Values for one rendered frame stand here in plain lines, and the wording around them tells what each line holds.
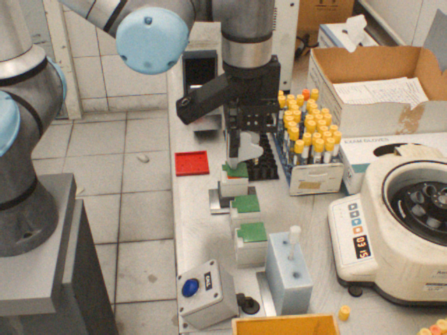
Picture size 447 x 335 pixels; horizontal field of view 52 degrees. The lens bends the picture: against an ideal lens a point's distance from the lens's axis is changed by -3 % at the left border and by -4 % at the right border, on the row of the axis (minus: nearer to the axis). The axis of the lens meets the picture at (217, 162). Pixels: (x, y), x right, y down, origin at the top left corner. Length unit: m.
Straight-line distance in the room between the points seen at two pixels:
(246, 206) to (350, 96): 0.44
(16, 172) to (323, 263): 0.51
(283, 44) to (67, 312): 0.75
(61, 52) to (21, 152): 1.86
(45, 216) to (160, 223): 1.29
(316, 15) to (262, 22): 0.91
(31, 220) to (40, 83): 0.22
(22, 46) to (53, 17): 1.71
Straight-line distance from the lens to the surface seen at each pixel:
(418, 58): 1.24
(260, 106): 0.73
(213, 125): 1.04
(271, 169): 0.94
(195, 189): 0.93
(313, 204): 0.91
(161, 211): 2.12
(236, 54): 0.68
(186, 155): 1.01
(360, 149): 0.95
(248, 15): 0.66
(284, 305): 0.69
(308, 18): 1.57
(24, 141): 0.75
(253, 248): 0.76
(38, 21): 2.53
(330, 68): 1.16
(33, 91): 0.81
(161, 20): 0.52
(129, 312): 1.81
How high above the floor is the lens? 1.51
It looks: 40 degrees down
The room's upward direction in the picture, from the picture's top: straight up
